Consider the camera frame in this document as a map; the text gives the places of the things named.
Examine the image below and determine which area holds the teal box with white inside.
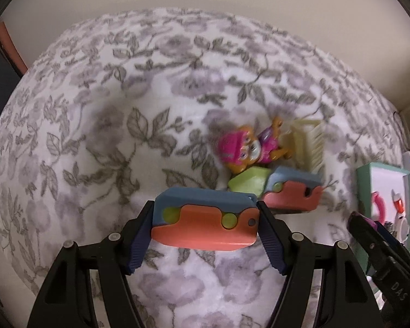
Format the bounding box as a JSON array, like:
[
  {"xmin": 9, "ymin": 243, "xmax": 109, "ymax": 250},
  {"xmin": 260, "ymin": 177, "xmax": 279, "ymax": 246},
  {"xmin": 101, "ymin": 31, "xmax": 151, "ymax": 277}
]
[{"xmin": 356, "ymin": 162, "xmax": 410, "ymax": 277}]

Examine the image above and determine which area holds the orange toy with blue edge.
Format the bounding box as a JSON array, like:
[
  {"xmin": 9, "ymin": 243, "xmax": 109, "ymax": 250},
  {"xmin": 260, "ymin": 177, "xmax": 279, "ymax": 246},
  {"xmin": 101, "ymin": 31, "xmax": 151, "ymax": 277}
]
[{"xmin": 150, "ymin": 187, "xmax": 260, "ymax": 245}]

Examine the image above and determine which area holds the dark cabinet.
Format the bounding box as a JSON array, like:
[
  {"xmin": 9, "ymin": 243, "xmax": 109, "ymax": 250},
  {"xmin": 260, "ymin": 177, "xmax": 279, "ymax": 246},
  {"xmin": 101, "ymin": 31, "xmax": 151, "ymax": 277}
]
[{"xmin": 0, "ymin": 34, "xmax": 21, "ymax": 137}]

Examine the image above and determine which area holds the grey floral blanket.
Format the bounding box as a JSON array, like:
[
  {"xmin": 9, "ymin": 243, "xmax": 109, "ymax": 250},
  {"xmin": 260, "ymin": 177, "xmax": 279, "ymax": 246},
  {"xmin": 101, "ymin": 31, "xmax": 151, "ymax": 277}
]
[{"xmin": 0, "ymin": 8, "xmax": 410, "ymax": 328}]

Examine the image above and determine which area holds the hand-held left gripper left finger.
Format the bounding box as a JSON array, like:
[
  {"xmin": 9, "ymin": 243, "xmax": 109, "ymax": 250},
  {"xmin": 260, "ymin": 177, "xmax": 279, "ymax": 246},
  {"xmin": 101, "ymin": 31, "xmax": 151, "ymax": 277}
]
[{"xmin": 27, "ymin": 201, "xmax": 156, "ymax": 328}]

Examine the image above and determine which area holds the blue orange toy green blade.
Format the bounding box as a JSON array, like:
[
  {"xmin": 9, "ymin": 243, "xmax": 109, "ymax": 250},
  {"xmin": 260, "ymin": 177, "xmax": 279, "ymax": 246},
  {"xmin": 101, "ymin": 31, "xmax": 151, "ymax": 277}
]
[{"xmin": 227, "ymin": 166, "xmax": 323, "ymax": 214}]

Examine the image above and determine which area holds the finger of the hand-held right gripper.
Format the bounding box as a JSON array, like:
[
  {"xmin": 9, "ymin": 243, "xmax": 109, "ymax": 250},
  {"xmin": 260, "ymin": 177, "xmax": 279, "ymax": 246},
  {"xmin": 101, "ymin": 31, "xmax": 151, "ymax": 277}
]
[
  {"xmin": 348, "ymin": 211, "xmax": 410, "ymax": 281},
  {"xmin": 379, "ymin": 221, "xmax": 409, "ymax": 250}
]

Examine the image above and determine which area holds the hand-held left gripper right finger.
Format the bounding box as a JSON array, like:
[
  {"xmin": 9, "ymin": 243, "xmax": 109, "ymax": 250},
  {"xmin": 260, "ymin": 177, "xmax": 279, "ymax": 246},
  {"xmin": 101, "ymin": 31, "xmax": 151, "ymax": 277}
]
[{"xmin": 256, "ymin": 201, "xmax": 376, "ymax": 328}]

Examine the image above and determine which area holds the brown wooden board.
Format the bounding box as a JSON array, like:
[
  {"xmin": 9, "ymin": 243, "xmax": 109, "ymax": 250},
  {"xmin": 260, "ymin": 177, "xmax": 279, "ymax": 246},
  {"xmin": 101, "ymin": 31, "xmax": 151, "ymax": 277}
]
[{"xmin": 0, "ymin": 22, "xmax": 28, "ymax": 76}]

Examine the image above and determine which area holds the pink helmet pup figure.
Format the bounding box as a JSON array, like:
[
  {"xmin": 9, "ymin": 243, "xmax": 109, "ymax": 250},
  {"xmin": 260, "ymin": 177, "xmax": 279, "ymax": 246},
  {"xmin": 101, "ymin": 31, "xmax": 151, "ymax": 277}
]
[{"xmin": 216, "ymin": 117, "xmax": 292, "ymax": 175}]

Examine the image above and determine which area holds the cream plastic comb piece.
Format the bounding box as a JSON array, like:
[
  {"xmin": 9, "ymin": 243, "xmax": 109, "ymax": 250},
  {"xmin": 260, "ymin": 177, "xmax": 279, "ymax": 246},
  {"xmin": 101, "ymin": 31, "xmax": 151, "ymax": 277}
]
[{"xmin": 282, "ymin": 119, "xmax": 325, "ymax": 173}]

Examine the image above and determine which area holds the white kids watch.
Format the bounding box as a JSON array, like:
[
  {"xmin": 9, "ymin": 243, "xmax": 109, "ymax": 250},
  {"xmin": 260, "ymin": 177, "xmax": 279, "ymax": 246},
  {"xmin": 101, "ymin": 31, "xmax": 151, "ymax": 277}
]
[{"xmin": 393, "ymin": 212, "xmax": 410, "ymax": 243}]

